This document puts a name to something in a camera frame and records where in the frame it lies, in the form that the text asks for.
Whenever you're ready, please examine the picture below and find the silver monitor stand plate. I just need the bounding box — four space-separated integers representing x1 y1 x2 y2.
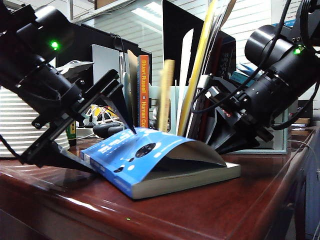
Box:
91 44 120 77

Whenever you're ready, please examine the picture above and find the orange spine Human Compatible book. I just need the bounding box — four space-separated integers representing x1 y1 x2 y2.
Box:
126 49 151 130

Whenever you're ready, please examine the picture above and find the white rounded bookend panel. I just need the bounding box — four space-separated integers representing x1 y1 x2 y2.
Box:
174 28 195 136

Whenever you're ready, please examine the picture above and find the grey model airplane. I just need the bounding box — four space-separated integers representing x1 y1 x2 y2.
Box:
56 59 95 81

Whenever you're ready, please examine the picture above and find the blue paperback book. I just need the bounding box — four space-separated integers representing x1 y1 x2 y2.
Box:
80 127 242 200

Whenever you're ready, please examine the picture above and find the black computer monitor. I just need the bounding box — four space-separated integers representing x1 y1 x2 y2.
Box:
56 22 153 106

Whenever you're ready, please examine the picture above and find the white power cable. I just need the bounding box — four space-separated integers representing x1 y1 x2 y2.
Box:
84 104 121 126

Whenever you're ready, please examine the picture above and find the white and purple poster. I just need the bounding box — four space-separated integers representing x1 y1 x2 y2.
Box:
271 0 303 26

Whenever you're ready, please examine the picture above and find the teal book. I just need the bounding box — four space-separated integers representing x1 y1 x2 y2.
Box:
229 71 253 83

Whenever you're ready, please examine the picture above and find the white booklet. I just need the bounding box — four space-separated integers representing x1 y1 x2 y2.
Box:
236 62 258 76

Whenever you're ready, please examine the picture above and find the tall black panel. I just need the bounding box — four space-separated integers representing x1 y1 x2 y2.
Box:
162 0 237 86

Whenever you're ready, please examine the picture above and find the loose paper sheets bundle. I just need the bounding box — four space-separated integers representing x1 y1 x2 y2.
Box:
186 0 237 138

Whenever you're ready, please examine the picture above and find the black monitor clip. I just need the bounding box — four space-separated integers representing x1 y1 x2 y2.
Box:
111 33 125 53

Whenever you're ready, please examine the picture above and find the white ribbed thermos jug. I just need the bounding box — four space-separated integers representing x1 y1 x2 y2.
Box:
0 86 70 159

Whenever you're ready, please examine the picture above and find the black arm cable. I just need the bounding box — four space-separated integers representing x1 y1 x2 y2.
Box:
191 0 293 115
271 82 320 131
0 134 22 160

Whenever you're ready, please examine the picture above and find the brown cardboard box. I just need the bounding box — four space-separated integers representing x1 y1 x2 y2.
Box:
94 0 131 10

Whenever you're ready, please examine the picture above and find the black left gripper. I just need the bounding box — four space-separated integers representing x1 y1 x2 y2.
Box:
19 69 138 174

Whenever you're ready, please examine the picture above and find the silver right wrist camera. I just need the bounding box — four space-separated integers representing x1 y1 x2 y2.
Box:
198 74 221 101

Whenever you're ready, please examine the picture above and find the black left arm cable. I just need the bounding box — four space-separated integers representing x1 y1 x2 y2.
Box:
0 134 22 160

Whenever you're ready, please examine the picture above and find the tan box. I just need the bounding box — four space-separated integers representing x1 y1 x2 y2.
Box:
291 117 311 128

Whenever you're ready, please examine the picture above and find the black box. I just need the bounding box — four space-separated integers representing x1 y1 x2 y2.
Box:
297 99 313 120

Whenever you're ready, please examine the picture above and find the pale blue desk organizer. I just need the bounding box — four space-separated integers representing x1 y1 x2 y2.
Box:
121 72 288 154

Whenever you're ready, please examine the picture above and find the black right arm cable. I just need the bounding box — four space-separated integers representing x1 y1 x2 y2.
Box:
271 82 320 131
191 0 293 115

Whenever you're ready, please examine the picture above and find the white power strip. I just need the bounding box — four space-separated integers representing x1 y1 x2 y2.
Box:
74 126 101 138

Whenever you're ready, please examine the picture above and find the thin white cable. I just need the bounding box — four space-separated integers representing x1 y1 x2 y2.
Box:
287 140 320 177

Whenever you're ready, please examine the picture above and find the dark book Chinese title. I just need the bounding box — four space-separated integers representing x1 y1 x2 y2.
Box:
219 41 237 78

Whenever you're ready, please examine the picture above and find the brown bottle green label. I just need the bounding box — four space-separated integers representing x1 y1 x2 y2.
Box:
65 121 77 147

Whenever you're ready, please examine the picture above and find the thin yellow book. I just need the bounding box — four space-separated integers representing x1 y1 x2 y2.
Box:
158 59 176 132

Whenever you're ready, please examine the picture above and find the black computer mouse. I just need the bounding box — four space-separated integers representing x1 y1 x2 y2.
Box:
92 122 125 140

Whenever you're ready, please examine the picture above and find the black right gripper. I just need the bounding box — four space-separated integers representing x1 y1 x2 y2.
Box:
206 76 275 155

